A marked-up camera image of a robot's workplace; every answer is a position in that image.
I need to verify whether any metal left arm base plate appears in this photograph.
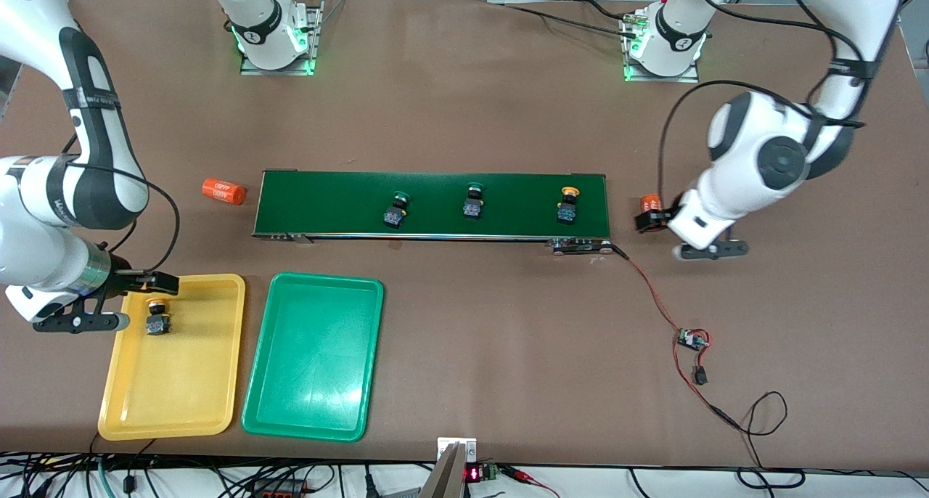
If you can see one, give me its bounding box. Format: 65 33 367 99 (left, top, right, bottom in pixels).
622 10 701 83

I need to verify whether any small metal bracket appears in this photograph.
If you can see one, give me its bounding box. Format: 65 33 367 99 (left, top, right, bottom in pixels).
437 437 478 462

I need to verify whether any orange and black power strip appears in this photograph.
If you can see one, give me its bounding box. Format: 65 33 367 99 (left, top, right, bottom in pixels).
250 478 309 498

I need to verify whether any green plastic tray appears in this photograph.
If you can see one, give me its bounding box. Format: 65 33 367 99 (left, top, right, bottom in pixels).
241 272 385 443

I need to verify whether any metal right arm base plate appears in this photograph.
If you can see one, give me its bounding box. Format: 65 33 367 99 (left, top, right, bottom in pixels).
240 0 324 76

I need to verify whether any red clip lead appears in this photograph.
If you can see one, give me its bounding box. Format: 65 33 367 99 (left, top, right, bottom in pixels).
501 466 560 498

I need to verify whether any black cable on table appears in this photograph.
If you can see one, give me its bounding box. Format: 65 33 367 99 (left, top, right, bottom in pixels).
501 0 643 41

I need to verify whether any green belt conveyor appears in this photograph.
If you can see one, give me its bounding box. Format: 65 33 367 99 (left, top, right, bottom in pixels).
252 169 614 257

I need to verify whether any grey camera mount bar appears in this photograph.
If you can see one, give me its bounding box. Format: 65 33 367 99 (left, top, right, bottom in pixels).
419 442 466 498

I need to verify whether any red and black wire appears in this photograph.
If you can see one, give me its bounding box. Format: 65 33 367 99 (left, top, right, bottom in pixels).
612 245 742 431

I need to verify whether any thin black looped cable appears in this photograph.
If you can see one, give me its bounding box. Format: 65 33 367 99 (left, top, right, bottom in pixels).
737 391 806 489

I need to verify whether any orange 4680 battery cylinder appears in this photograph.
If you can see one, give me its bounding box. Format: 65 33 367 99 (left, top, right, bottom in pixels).
202 178 247 205
639 195 665 232

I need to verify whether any yellow plastic tray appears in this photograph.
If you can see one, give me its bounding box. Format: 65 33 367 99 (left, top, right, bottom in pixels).
97 273 247 441

